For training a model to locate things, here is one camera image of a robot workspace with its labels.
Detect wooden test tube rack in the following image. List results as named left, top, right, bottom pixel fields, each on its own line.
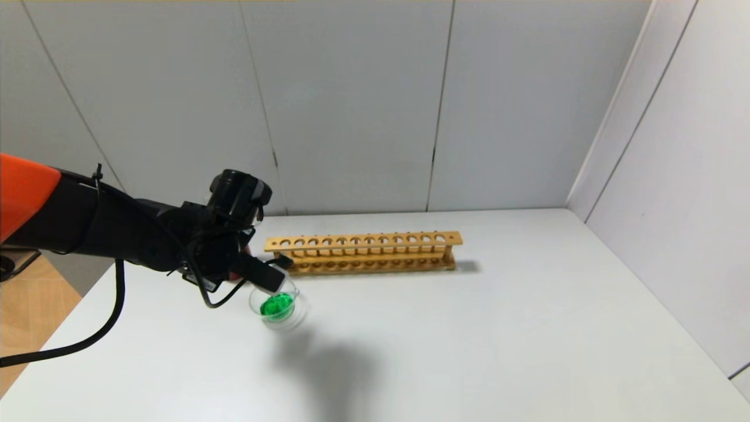
left=264, top=232, right=463, bottom=277

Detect clear glass dish with spout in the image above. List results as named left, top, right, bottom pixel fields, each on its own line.
left=250, top=277, right=309, bottom=332

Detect black metal frame object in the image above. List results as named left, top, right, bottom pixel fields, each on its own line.
left=0, top=249, right=42, bottom=282

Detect black camera cable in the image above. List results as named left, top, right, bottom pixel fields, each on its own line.
left=0, top=232, right=258, bottom=368

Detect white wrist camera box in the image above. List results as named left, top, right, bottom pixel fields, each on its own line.
left=237, top=254, right=294, bottom=295

